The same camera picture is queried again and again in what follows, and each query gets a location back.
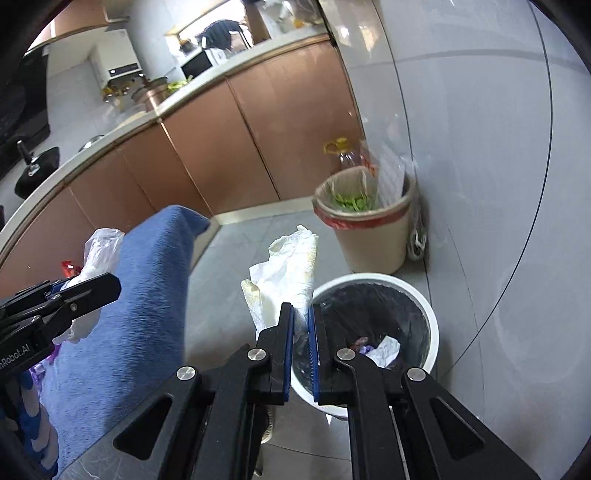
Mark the blue towel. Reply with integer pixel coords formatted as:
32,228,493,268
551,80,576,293
39,205,212,472

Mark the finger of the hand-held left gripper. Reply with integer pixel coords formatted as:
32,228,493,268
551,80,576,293
28,273,122,325
0,280,64,319

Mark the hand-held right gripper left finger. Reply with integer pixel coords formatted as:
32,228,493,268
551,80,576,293
60,303,295,480

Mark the purple printed wrapper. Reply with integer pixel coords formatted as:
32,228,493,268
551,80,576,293
28,344,62,376

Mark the white water heater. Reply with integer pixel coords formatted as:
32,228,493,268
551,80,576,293
90,28,142,89

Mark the brown kitchen cabinet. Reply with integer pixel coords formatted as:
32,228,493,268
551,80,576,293
0,34,366,289

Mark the white microwave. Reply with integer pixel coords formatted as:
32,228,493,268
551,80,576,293
180,48,216,80

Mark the person's left hand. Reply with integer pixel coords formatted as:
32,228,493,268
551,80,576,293
0,373,60,478

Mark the beige trash bin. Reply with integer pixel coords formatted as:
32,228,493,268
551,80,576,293
313,166,417,276

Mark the yellow cooking oil bottle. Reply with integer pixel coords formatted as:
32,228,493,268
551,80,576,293
323,137,366,171

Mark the copper electric pot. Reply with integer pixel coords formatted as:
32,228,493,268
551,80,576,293
130,76,170,112

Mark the long white tissue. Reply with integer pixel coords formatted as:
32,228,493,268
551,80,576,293
52,227,125,345

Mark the large white tissue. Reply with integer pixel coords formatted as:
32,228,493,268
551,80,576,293
241,224,320,343

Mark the black wok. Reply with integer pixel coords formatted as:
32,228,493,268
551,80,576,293
15,140,61,199

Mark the white trash bin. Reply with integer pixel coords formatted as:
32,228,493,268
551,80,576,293
290,273,439,408

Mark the clear plastic packaging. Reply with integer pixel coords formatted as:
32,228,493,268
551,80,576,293
360,138,408,207

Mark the small white tissue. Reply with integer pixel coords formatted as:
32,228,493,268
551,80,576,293
365,336,402,368

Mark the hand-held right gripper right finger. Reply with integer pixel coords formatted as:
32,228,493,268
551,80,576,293
308,302,542,480

